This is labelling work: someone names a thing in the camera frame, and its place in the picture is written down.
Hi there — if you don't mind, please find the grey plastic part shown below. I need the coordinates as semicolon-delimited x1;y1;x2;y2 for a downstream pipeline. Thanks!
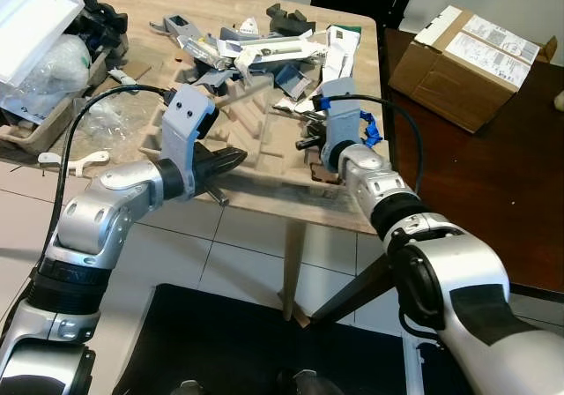
150;13;214;58

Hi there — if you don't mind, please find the clear plastic bag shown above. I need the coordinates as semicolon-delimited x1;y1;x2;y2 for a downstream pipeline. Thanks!
0;35;92;121

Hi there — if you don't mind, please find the large brown pulp tray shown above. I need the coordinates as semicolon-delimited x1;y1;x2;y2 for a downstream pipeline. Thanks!
132;56;350;190

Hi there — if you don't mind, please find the white forked plastic piece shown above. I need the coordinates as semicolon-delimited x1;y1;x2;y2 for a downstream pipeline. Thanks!
38;151;112;176

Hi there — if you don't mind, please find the black bulky device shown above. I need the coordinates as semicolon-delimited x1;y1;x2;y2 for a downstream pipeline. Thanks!
72;1;130;54

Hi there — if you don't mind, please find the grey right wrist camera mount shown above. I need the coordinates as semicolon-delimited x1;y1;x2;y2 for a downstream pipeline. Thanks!
317;78;367;172

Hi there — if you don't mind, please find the small brown pulp tray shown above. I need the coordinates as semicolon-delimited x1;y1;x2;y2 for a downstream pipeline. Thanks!
0;47;115;156

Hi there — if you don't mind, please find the robot right leg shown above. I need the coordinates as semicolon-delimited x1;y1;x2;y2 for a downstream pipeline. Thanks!
278;369;324;395

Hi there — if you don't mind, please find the cardboard box with white labels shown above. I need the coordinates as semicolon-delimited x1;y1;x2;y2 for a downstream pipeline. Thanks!
389;5;558;135

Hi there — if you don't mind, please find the white foam tray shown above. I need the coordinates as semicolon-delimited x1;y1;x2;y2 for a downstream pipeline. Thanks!
0;0;86;89

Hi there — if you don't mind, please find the dark brown wooden table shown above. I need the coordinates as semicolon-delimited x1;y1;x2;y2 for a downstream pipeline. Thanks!
308;27;564;327

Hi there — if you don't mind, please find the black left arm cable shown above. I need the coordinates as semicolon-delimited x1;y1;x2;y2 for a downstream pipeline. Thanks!
51;84;177;239

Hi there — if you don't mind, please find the black floor mat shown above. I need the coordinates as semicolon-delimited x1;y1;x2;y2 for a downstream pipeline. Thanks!
113;282;419;395

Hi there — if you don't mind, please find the white floor bar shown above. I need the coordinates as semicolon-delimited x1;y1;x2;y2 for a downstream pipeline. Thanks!
399;323;426;395

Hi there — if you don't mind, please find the robot leg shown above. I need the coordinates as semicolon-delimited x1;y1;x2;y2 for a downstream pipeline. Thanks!
172;379;205;395
278;369;324;395

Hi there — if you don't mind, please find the clear plastic wrap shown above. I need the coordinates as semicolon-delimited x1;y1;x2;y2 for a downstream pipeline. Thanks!
84;91;167;147

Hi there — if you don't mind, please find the robot left leg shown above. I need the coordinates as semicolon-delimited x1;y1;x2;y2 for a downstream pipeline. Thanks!
172;379;205;395

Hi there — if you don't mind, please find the blue strap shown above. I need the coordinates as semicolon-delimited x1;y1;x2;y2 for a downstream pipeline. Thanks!
317;97;382;147

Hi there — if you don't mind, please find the black plastic part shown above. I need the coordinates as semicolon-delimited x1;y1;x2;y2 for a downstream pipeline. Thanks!
263;3;316;37

